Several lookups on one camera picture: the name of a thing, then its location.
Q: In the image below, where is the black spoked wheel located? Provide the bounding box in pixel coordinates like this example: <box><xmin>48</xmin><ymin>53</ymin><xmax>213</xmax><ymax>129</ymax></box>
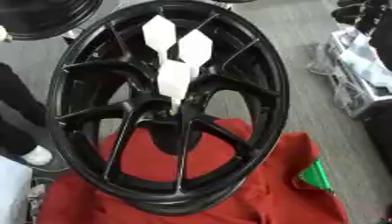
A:
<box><xmin>45</xmin><ymin>0</ymin><xmax>291</xmax><ymax>217</ymax></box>

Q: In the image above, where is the black round wheel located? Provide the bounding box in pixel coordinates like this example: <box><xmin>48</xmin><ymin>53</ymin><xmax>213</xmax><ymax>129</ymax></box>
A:
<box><xmin>0</xmin><ymin>0</ymin><xmax>104</xmax><ymax>41</ymax></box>

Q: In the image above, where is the green flat object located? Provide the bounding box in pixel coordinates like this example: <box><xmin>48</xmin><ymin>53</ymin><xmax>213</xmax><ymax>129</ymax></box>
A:
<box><xmin>297</xmin><ymin>158</ymin><xmax>336</xmax><ymax>193</ymax></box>

